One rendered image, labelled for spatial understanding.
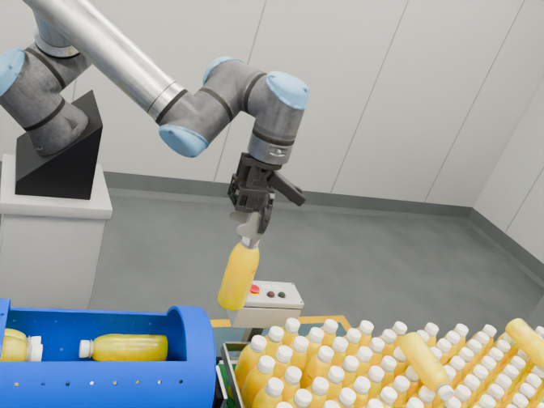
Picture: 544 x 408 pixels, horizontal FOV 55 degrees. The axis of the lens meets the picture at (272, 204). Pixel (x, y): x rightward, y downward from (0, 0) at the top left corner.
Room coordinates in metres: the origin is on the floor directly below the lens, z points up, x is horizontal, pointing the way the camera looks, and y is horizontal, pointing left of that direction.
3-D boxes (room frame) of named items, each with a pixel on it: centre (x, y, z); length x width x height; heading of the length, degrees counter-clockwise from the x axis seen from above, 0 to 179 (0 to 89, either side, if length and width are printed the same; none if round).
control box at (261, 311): (1.29, -0.08, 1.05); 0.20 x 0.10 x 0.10; 116
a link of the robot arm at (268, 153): (1.03, 0.04, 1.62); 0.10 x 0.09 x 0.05; 27
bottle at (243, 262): (1.04, 0.02, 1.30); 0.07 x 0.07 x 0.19
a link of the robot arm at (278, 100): (1.03, 0.05, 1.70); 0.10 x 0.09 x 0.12; 64
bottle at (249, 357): (1.08, -0.09, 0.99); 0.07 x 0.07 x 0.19
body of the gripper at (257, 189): (1.03, 0.05, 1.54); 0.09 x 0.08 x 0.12; 117
